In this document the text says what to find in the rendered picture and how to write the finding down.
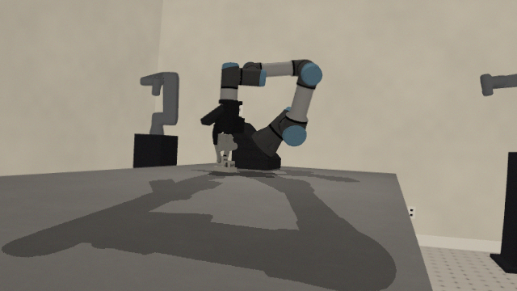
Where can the beige rectangular tray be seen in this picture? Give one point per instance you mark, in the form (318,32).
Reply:
(225,169)

